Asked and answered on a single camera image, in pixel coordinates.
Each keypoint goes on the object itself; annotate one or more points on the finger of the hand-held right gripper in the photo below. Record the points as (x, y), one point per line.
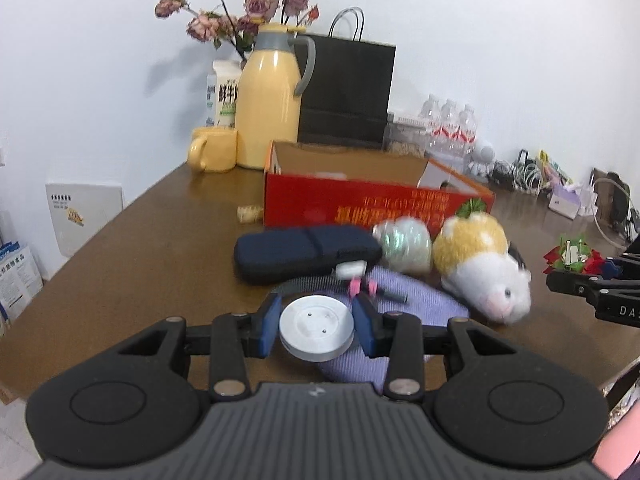
(570, 284)
(617, 265)

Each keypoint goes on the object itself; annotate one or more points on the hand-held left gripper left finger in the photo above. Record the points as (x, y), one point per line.
(270, 324)

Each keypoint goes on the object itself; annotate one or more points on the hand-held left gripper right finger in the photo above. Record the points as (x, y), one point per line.
(363, 331)

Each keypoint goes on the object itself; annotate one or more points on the red green ribbon bow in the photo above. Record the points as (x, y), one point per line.
(570, 255)

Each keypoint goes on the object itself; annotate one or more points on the white round disc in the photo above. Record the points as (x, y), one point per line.
(316, 329)

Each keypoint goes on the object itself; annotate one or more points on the purple knitted cloth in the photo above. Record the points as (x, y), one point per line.
(425, 305)

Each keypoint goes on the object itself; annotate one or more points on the navy zip pouch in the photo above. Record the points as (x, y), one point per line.
(300, 252)

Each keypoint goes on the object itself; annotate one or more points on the yellow white hamster plush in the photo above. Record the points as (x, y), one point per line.
(480, 260)

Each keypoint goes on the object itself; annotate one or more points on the red cardboard box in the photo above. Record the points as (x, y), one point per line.
(320, 200)

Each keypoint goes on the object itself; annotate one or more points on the pink blue pen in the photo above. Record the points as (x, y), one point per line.
(387, 295)

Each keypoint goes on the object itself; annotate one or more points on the white purple tissue box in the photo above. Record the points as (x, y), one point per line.
(567, 200)

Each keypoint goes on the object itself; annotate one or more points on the small wooden block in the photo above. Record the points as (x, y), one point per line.
(249, 214)

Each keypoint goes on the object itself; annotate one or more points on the pink cloth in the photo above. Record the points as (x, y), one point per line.
(620, 452)

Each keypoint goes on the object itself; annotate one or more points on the white robot figurine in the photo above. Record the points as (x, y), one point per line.
(482, 157)

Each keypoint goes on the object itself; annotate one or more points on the yellow mug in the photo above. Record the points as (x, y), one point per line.
(215, 152)

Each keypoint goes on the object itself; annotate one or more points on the clear lidded food container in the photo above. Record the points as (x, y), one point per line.
(405, 137)

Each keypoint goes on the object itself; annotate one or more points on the yellow thermos jug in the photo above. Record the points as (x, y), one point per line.
(267, 105)

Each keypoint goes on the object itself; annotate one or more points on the white milk carton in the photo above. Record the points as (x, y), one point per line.
(224, 95)

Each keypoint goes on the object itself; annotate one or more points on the black paper bag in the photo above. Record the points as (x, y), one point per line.
(345, 90)

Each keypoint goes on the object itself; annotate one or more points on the dried rose bouquet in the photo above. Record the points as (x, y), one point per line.
(260, 5)

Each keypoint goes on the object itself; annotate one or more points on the white wall panel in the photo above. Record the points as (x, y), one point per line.
(82, 215)

